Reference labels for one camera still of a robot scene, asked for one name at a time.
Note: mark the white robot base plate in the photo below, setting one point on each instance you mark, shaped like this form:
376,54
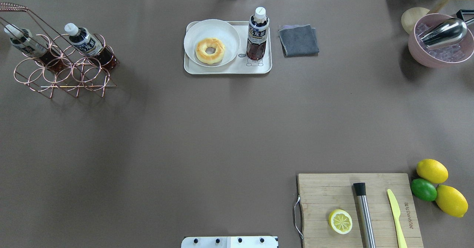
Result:
231,242

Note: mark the yellow plastic knife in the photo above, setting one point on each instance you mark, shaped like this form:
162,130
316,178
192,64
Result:
396,212

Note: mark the glazed donut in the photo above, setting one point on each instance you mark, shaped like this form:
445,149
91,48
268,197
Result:
210,50

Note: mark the copper wire bottle rack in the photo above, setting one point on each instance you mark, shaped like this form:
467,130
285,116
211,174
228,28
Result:
77,75

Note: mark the cream serving tray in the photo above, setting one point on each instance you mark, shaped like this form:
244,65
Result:
241,64

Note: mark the steel muddler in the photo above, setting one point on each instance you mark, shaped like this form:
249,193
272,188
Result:
367,229

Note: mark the grey folded cloth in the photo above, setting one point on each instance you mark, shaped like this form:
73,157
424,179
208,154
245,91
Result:
299,40

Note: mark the pink ice bucket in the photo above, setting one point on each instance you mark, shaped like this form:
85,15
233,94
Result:
445,57

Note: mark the dark tea bottle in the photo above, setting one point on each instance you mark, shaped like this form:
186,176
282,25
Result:
257,34

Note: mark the wooden stand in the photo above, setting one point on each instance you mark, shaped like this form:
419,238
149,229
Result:
411,16

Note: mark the lemon half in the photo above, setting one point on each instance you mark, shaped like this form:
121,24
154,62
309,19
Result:
340,221

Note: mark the green lime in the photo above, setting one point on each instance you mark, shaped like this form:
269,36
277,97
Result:
423,189

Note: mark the metal ice scoop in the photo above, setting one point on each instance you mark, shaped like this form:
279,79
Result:
449,32

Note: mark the white plate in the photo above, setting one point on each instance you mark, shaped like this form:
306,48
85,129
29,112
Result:
212,28

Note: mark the bamboo cutting board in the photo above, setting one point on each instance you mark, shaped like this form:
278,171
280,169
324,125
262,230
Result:
320,194

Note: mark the yellow lemon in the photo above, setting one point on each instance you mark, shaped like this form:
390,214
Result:
432,171
451,201

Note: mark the tea bottle in rack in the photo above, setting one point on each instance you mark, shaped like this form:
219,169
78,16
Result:
34,47
90,46

